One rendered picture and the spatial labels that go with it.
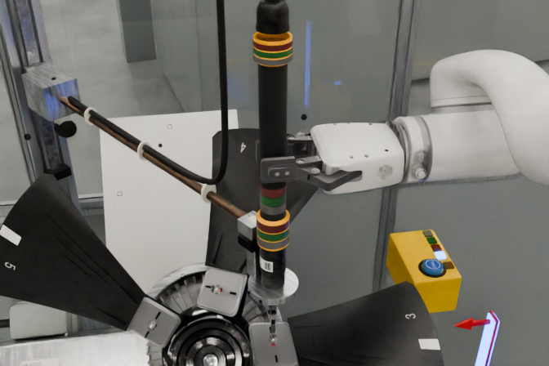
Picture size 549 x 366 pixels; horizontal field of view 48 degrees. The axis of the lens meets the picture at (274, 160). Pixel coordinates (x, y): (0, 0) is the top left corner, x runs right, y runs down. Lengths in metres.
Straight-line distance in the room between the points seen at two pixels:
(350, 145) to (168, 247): 0.52
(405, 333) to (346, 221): 0.78
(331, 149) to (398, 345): 0.38
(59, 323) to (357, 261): 0.99
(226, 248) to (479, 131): 0.41
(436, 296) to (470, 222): 0.63
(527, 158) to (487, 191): 1.19
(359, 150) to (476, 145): 0.15
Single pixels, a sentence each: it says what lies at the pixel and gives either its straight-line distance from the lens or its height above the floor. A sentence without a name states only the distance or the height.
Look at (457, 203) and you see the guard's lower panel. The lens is 1.83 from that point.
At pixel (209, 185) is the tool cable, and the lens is 0.89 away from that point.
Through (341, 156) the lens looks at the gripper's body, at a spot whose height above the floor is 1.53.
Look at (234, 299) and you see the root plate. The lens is 0.92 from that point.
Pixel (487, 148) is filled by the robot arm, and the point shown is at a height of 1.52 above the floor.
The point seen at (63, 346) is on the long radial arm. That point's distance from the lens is 1.08.
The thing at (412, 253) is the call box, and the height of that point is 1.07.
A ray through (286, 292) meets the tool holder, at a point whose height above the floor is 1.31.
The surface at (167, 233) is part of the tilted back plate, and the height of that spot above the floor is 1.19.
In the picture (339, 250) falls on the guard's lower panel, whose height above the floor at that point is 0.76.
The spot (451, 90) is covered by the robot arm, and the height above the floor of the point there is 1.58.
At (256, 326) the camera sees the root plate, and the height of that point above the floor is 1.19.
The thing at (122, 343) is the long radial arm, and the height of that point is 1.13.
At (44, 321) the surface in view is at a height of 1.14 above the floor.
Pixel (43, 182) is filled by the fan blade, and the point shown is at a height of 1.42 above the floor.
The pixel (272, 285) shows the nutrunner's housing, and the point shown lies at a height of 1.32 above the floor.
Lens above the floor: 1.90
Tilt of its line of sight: 31 degrees down
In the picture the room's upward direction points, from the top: straight up
